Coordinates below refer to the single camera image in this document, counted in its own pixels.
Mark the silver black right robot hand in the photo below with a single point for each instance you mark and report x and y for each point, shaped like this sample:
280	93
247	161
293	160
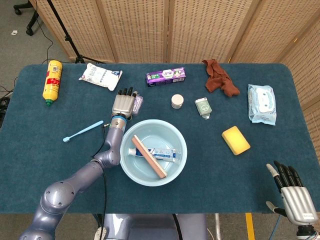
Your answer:
297	202

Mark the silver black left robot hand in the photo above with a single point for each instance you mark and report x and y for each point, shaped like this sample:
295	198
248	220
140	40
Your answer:
122	105

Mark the clear purple floss box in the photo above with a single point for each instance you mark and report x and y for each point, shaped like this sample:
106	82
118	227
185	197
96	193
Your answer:
138	105

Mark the pink beige toothbrush case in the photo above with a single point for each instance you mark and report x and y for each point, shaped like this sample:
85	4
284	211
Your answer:
150	157

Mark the blue white toothpaste tube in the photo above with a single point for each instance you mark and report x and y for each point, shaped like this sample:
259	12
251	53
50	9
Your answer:
165	155

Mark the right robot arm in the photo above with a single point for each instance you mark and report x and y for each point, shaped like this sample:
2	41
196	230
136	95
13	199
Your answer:
306	231

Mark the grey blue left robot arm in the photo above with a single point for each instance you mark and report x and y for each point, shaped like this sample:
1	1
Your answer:
62	190

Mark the light blue plastic basin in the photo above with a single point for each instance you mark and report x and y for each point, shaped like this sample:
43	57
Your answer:
152	178

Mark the white plastic pouch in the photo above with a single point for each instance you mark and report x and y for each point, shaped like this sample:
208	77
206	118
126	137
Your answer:
100	76

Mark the light blue toothbrush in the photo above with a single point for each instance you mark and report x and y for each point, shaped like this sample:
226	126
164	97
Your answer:
82	131

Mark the purple toothpaste box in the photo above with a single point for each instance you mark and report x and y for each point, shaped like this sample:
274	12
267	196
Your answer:
165	76

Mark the yellow floor tape strip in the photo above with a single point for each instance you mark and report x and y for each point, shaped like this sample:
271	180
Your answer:
250	227

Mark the small white round jar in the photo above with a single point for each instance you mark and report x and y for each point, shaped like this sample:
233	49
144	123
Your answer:
177	100

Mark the yellow bottle with red label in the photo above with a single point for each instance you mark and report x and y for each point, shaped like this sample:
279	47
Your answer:
52	82

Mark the green wrapped soap bar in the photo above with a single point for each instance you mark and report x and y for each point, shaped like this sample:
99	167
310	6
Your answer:
203	107

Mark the metal table leg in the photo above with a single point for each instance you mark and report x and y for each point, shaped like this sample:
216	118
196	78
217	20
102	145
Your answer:
218	227

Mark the black tripod stand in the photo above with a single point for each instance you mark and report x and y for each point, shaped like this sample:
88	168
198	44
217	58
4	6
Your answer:
67	38

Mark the yellow sponge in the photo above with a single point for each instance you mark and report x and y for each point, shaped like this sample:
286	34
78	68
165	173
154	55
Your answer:
235	140

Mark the teal tablecloth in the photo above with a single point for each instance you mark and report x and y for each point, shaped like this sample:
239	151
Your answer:
200	195

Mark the brown crumpled cloth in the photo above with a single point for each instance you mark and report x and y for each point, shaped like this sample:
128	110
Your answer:
217	77

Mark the light blue wet wipes pack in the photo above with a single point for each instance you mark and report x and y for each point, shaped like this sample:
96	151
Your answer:
262	105

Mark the black office chair base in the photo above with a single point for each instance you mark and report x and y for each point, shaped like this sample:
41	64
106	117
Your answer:
32	22

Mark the grey blue robot torso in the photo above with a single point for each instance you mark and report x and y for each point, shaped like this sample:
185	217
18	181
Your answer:
150	227

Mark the white paper scrap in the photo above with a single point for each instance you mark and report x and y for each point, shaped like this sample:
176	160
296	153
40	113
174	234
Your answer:
14	32

